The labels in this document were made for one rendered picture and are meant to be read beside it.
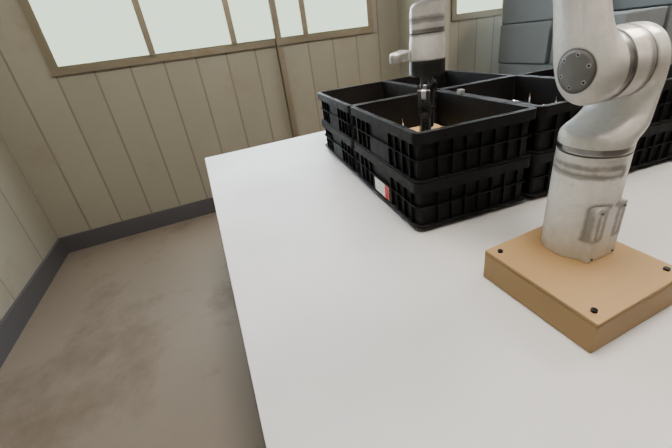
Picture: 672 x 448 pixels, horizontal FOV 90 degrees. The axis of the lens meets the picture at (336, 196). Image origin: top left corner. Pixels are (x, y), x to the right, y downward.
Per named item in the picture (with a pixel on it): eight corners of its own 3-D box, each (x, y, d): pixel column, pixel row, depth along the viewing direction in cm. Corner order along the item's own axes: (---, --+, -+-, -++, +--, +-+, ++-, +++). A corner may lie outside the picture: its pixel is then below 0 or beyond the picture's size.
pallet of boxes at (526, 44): (587, 118, 361) (615, -28, 304) (700, 135, 282) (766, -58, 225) (490, 146, 320) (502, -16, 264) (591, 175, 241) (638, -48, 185)
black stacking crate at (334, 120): (436, 126, 112) (436, 91, 107) (352, 144, 106) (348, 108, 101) (385, 109, 147) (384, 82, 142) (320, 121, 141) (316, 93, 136)
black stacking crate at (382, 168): (528, 203, 81) (534, 156, 76) (418, 235, 75) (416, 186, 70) (436, 157, 117) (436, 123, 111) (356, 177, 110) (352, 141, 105)
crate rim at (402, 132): (539, 118, 73) (541, 107, 72) (415, 146, 66) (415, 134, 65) (437, 97, 108) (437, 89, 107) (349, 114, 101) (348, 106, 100)
